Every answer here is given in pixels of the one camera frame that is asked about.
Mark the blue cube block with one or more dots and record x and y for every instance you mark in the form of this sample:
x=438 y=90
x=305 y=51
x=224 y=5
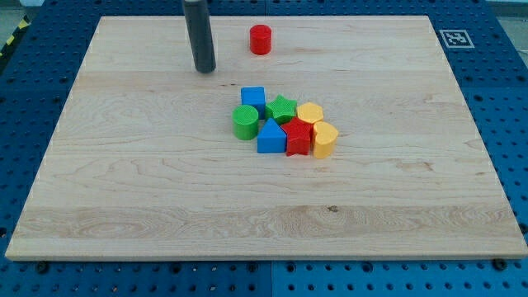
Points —
x=256 y=97

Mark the blue triangle block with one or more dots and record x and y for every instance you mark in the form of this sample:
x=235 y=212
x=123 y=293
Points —
x=271 y=138

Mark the green cylinder block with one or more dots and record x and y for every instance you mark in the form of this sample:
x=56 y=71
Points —
x=245 y=122

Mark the red star block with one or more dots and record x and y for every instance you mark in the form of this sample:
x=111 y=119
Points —
x=298 y=136

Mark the green star block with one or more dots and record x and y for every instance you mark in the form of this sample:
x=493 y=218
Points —
x=282 y=109

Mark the yellow hexagon block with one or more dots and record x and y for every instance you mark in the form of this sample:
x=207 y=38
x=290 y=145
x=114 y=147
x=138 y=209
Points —
x=310 y=112

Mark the yellow heart block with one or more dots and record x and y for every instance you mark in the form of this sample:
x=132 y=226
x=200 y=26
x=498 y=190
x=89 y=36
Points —
x=324 y=139

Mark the red cylinder block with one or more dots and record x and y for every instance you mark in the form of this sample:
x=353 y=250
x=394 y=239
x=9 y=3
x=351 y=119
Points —
x=260 y=39

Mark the light wooden board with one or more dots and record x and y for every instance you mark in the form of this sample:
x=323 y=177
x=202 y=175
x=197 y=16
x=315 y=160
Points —
x=143 y=164

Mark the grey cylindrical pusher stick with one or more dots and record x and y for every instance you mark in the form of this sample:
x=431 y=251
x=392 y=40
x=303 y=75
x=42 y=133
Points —
x=198 y=26

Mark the white fiducial marker tag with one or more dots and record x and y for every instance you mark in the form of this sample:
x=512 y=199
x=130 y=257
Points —
x=456 y=39

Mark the yellow black hazard tape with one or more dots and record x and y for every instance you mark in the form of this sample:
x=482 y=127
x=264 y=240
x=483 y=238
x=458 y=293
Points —
x=14 y=39

